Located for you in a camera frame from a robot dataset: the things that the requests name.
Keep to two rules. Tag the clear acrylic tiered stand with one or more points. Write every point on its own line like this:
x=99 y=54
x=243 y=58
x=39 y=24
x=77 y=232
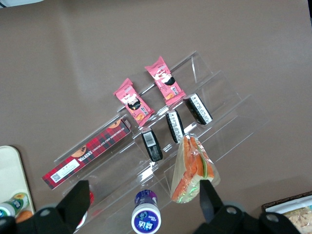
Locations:
x=219 y=102

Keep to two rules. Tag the beige plastic tray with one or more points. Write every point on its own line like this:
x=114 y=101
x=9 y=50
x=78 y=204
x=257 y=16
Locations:
x=9 y=170

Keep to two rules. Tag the blue lid yogurt cup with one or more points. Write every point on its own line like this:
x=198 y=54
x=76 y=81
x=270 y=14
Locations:
x=146 y=219

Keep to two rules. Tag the red tartan shortbread box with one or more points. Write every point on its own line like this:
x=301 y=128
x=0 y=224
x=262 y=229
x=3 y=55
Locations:
x=97 y=148

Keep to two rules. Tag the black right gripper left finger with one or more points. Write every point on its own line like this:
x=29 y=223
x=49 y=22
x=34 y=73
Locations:
x=70 y=207

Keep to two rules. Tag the clear pack of crackers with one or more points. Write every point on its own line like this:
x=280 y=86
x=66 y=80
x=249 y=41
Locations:
x=302 y=219

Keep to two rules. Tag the green lid yogurt cup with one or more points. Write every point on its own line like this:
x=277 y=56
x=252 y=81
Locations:
x=14 y=202

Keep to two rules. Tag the pink snack bar packet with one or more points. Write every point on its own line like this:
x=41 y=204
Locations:
x=134 y=102
x=165 y=80

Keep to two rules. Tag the triangular wrapped sandwich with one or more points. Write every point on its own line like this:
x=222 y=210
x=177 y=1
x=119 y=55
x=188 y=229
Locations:
x=190 y=175

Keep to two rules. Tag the small black carton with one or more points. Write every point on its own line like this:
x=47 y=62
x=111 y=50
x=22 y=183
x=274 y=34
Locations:
x=152 y=145
x=198 y=109
x=175 y=126

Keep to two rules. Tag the white rectangular plastic tray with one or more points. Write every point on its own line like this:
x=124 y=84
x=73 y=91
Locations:
x=287 y=203

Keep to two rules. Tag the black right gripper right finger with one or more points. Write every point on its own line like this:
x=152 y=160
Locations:
x=212 y=207

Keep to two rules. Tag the orange lid yogurt cup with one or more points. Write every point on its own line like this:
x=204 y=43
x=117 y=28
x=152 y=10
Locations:
x=24 y=216

